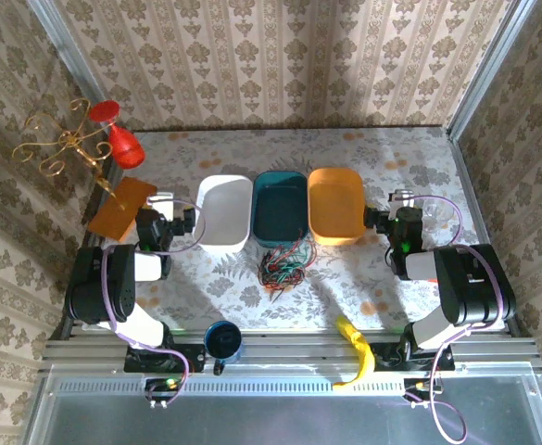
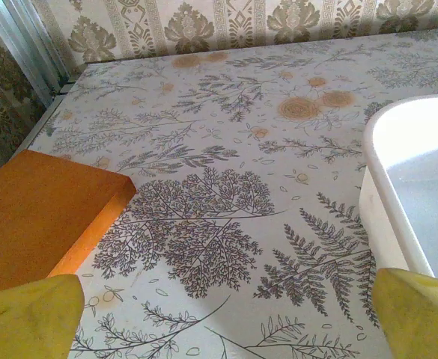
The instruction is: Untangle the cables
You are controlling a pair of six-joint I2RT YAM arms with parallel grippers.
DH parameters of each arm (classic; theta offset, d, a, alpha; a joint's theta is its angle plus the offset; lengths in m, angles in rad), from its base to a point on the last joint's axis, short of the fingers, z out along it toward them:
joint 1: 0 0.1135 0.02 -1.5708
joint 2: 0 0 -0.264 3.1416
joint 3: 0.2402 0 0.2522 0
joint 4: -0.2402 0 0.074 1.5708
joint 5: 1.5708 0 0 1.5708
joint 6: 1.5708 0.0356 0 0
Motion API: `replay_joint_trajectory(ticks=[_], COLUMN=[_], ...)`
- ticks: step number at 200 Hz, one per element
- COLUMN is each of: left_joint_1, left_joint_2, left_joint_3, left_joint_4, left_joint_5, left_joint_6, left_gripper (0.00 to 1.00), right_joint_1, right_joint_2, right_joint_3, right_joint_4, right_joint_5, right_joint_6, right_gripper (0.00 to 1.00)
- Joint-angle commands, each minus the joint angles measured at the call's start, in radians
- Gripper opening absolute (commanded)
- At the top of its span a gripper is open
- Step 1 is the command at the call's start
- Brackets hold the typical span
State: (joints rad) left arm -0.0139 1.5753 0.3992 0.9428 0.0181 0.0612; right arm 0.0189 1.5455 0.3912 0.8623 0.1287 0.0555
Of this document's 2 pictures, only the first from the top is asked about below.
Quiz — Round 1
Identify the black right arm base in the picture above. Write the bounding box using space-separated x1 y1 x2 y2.
372 340 457 372

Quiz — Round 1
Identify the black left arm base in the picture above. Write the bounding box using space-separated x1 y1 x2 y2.
122 342 207 375

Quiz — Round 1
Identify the white plastic bin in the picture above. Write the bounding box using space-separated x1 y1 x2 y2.
191 174 253 254

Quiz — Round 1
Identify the orange plastic bin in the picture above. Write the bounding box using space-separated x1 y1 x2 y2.
307 166 368 247

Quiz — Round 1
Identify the orange wooden block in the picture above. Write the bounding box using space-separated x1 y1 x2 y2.
87 175 158 242

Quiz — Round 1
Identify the red plastic wine glass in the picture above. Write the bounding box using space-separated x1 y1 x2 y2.
88 99 145 169

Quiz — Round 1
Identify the teal plastic bin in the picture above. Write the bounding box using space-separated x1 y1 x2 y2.
250 171 309 249

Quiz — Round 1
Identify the blue mug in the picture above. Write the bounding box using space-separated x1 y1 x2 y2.
204 319 245 376

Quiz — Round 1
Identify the yellow taped banana shape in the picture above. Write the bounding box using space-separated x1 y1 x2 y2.
333 314 376 394

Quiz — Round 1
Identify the left controller board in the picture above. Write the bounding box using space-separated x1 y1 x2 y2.
143 377 183 410

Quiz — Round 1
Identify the controller board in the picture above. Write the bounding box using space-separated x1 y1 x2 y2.
143 377 183 410
402 377 443 410

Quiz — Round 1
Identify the right controller board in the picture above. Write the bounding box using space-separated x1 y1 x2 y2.
402 377 443 410

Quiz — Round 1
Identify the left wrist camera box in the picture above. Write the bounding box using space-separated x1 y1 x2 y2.
146 193 177 219

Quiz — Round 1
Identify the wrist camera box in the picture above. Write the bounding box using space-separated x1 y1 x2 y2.
146 193 177 219
387 188 416 210

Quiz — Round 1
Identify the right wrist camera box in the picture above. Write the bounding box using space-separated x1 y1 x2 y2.
387 188 416 210

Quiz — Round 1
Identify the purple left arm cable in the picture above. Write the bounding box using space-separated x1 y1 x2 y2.
101 197 206 407

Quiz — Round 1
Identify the gold wire stand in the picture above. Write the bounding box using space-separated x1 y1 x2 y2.
11 97 126 210

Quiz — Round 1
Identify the aluminium frame rail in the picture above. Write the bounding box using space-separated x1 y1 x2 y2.
41 329 542 373

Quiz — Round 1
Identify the grey slotted cable duct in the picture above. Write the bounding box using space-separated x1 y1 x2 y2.
47 377 438 396

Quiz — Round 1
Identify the right aluminium post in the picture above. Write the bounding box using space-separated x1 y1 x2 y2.
445 0 531 140

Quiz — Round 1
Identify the aluminium post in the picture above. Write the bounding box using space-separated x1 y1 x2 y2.
27 0 114 121
445 0 531 140

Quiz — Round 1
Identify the left aluminium post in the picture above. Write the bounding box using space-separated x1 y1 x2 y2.
27 0 114 121

